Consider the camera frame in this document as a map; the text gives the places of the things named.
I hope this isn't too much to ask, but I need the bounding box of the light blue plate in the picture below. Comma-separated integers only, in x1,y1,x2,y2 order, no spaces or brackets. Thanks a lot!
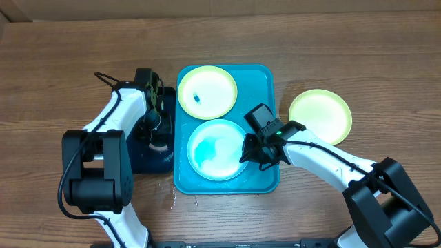
187,119,247,181

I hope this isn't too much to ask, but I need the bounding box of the teal plastic tray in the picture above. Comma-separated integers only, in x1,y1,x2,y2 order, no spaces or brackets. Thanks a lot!
174,64,280,194

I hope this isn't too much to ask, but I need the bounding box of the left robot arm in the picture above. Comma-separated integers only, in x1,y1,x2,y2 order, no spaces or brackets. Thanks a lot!
57,68,176,247

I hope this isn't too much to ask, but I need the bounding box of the black plastic tray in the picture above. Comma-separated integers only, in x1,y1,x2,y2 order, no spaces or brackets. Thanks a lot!
127,87,176,174

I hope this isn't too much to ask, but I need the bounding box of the yellow-green plate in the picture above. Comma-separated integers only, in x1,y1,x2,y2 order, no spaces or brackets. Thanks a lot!
177,65,238,120
288,89,353,145

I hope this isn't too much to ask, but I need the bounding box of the green scouring sponge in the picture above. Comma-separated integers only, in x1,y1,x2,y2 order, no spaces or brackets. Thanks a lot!
149,140,169,152

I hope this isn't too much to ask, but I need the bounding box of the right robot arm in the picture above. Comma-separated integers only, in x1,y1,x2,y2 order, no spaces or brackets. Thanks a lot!
240,103,440,247

